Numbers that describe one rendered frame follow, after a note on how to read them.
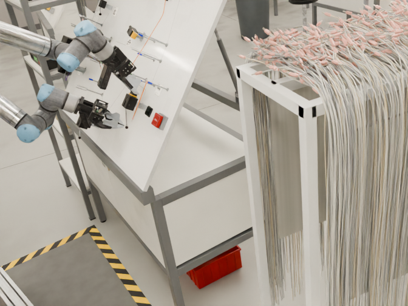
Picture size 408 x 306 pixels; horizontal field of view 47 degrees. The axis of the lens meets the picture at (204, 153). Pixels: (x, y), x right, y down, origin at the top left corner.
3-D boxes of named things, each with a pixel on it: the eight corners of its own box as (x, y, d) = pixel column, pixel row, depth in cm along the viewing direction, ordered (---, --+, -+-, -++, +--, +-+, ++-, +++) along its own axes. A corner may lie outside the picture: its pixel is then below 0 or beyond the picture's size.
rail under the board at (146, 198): (144, 206, 191) (141, 193, 188) (61, 118, 282) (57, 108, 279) (156, 200, 193) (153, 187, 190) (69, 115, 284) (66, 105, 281)
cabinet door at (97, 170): (119, 213, 258) (101, 151, 238) (86, 173, 300) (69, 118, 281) (122, 212, 258) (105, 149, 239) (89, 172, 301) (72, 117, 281)
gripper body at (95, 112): (105, 118, 191) (76, 106, 187) (99, 127, 198) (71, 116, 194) (110, 103, 195) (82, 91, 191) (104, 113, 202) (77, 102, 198)
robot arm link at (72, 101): (61, 113, 193) (67, 97, 197) (72, 117, 194) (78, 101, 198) (65, 104, 187) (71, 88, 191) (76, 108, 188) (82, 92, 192)
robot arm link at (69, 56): (61, 70, 182) (79, 50, 185) (75, 75, 175) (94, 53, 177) (47, 56, 177) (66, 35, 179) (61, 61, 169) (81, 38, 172)
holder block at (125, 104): (129, 107, 201) (121, 105, 199) (134, 96, 200) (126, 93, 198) (133, 111, 198) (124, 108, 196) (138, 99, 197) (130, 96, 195)
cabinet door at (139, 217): (164, 269, 215) (147, 199, 195) (118, 214, 257) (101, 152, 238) (169, 266, 216) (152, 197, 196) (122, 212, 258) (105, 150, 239)
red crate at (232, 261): (198, 290, 255) (195, 271, 248) (168, 251, 286) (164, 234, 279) (243, 267, 266) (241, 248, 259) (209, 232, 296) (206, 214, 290)
